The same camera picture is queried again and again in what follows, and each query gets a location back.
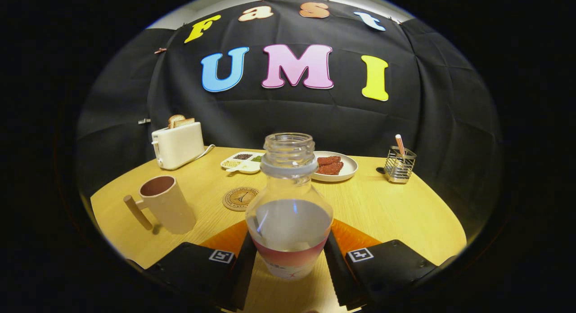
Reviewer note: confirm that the wooden table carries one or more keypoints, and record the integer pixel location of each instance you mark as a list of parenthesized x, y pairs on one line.
[(382, 209)]

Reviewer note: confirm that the pink striped straw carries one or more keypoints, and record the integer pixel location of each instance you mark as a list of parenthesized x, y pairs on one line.
[(400, 144)]

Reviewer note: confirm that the red meat slice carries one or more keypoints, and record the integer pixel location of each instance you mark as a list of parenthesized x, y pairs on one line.
[(329, 160), (332, 169)]

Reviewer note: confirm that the toast slice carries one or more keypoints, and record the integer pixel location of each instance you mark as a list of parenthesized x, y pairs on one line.
[(185, 122), (174, 119)]

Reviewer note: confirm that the black backdrop cloth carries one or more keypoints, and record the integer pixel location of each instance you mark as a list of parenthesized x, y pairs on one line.
[(279, 115)]

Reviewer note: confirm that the round cork coaster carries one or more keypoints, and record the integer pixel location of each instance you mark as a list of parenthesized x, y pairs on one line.
[(238, 199)]

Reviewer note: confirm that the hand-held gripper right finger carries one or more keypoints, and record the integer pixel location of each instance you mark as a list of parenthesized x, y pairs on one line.
[(391, 268)]

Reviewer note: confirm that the clear juice bottle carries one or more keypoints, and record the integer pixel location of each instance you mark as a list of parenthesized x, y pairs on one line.
[(288, 223)]

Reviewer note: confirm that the white toaster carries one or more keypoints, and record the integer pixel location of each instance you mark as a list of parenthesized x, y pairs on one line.
[(177, 146)]

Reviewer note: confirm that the white divided seasoning dish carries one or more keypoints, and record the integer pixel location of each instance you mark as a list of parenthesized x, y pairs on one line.
[(240, 167)]

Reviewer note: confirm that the white round plate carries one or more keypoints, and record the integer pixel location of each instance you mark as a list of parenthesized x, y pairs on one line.
[(350, 169)]

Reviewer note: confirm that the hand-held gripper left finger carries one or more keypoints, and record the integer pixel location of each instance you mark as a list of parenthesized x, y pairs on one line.
[(193, 268)]

